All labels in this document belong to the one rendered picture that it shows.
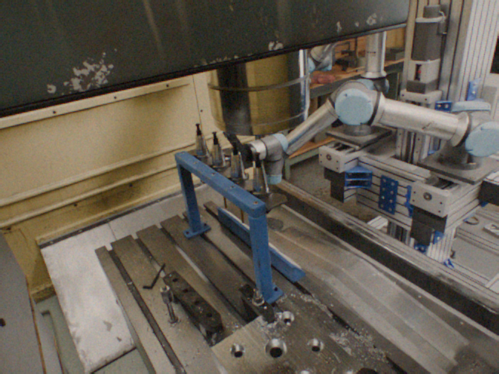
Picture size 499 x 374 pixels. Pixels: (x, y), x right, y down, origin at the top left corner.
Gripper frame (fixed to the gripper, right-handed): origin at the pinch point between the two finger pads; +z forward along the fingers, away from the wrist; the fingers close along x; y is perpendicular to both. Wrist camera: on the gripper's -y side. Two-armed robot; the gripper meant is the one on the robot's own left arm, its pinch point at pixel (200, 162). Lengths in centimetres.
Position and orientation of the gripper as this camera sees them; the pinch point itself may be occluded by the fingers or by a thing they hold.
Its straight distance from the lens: 122.4
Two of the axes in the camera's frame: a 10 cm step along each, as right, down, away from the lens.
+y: 0.6, 8.8, 4.6
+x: -5.8, -3.5, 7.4
